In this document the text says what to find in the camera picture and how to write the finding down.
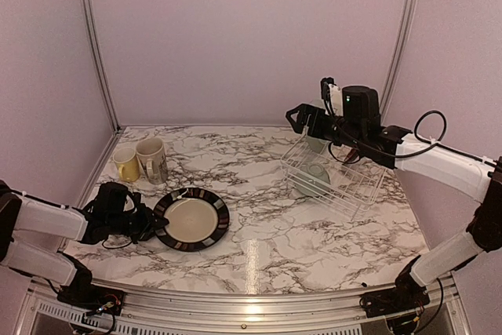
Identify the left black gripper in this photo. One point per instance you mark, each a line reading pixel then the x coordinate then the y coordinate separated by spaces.
pixel 148 223

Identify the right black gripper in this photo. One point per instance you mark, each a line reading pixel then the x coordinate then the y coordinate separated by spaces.
pixel 306 111

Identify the black rimmed cream plate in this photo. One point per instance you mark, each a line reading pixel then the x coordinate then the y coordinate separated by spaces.
pixel 192 219

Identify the yellow mug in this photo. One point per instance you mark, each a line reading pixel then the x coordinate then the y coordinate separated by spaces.
pixel 127 164

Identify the beige patterned mug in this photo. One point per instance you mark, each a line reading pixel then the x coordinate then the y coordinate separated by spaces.
pixel 152 157

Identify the green floral plate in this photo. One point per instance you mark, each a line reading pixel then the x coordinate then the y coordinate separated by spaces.
pixel 315 144

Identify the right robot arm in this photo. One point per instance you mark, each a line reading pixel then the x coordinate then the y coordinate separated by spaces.
pixel 350 117

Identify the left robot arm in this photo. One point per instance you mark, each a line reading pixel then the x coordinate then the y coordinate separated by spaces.
pixel 114 211

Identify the green bowl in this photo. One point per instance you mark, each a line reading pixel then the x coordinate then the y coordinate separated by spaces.
pixel 312 180

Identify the red patterned plate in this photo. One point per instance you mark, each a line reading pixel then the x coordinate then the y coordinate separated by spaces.
pixel 352 157

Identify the white wire dish rack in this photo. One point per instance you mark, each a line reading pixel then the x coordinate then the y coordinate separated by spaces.
pixel 353 188

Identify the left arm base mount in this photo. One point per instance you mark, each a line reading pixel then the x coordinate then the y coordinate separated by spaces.
pixel 94 299

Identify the front aluminium rail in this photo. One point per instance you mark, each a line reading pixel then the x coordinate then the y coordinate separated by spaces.
pixel 162 311

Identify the right aluminium frame post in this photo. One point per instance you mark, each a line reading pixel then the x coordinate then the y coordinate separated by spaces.
pixel 405 26

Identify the aluminium frame post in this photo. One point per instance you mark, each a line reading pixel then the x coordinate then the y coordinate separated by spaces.
pixel 98 63
pixel 405 26

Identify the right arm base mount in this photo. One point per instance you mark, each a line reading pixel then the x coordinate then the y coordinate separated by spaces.
pixel 392 301

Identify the left aluminium frame post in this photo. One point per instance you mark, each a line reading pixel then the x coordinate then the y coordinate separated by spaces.
pixel 98 63

